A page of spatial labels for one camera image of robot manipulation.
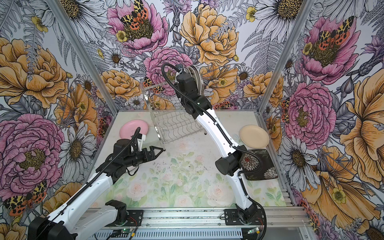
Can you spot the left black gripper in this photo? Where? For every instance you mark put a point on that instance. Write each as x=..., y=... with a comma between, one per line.
x=152, y=153

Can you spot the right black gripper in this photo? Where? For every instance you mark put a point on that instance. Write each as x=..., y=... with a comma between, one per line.
x=178, y=91

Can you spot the white plate orange sunburst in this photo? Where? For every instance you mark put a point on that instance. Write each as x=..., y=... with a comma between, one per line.
x=196, y=76

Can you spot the white plate green red rim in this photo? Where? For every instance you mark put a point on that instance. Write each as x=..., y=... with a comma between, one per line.
x=200, y=84

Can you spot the beige round plate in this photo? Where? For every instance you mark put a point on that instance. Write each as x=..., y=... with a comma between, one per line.
x=254, y=136

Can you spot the dark square floral plate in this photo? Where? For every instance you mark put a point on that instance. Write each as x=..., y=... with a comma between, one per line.
x=260, y=167

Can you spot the white plate black emblem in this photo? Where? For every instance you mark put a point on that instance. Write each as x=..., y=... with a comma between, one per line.
x=190, y=81

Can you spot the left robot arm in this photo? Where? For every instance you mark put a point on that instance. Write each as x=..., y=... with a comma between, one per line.
x=66, y=222

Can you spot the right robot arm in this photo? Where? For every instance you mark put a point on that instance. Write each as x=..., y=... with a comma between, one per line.
x=232, y=153

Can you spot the chrome two-tier dish rack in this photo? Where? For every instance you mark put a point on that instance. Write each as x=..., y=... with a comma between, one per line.
x=170, y=118

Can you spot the pink round plate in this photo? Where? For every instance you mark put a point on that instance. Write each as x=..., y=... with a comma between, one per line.
x=128, y=130

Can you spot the green circuit board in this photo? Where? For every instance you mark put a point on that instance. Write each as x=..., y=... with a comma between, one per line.
x=124, y=233

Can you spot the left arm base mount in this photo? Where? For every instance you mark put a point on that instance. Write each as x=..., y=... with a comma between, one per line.
x=131, y=218

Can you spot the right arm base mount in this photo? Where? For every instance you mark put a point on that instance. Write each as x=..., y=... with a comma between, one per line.
x=235, y=217

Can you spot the aluminium front rail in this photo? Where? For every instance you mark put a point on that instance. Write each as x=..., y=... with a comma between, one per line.
x=282, y=223

